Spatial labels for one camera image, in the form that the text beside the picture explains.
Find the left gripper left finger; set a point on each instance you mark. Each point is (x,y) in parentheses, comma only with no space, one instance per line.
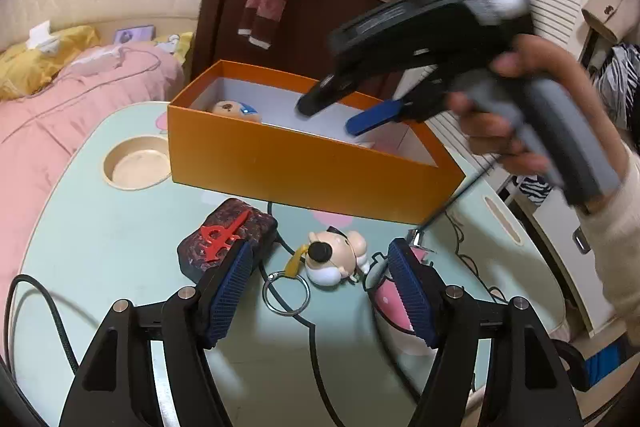
(114,385)

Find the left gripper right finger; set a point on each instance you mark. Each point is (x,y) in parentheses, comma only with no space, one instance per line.
(526,383)

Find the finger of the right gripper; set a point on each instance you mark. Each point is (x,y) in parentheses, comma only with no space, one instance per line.
(373,117)
(329,91)

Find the capybara plush with blue cap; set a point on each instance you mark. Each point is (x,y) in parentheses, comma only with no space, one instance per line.
(237,110)

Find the cartoon figure keychain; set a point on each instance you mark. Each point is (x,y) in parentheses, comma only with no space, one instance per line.
(330,257)

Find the dark red patterned pouch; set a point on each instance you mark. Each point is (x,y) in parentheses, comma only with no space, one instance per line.
(231,221)

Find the person right forearm sleeve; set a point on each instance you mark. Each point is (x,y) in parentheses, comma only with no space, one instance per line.
(613,233)

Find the person right hand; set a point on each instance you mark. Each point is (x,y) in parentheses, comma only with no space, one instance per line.
(535,107)

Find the orange storage box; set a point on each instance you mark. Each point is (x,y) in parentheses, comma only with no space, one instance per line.
(399,172)

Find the purple phone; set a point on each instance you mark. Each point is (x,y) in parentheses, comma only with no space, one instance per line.
(134,34)

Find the pink duvet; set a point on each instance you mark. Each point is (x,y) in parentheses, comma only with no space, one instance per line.
(61,220)

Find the yellow pillow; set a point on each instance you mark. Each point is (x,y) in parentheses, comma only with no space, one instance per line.
(26,71)

